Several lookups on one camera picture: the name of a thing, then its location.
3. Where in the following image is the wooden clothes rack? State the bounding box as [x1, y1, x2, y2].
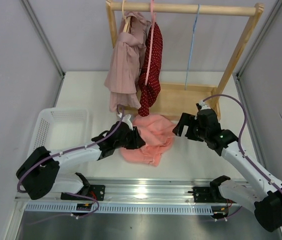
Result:
[106, 0, 265, 121]

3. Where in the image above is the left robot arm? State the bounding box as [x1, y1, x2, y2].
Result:
[16, 121, 145, 200]

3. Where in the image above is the beige wooden hanger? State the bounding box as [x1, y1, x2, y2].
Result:
[121, 0, 131, 33]

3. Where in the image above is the blue wire hanger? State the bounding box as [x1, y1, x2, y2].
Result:
[184, 4, 201, 90]

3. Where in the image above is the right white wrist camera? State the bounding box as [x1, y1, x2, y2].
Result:
[196, 100, 211, 111]

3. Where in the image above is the red polka dot garment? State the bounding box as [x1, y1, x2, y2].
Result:
[138, 23, 163, 117]

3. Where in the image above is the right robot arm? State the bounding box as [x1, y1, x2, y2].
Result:
[173, 108, 282, 232]

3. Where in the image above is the pink plastic hanger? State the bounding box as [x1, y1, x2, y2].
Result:
[145, 0, 156, 86]

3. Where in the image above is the aluminium mounting rail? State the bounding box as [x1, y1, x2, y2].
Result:
[14, 176, 259, 216]

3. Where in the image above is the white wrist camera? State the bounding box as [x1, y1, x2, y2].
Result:
[196, 100, 211, 111]
[117, 113, 133, 130]

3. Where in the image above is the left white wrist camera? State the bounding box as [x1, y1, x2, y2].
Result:
[117, 113, 133, 130]

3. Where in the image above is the white plastic basket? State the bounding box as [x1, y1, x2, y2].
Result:
[27, 107, 92, 155]

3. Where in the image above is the dusty pink hanging garment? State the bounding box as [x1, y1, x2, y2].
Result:
[104, 11, 148, 112]

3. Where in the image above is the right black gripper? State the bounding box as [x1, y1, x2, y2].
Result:
[172, 112, 208, 142]

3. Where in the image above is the salmon pink skirt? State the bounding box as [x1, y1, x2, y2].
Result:
[120, 114, 176, 167]

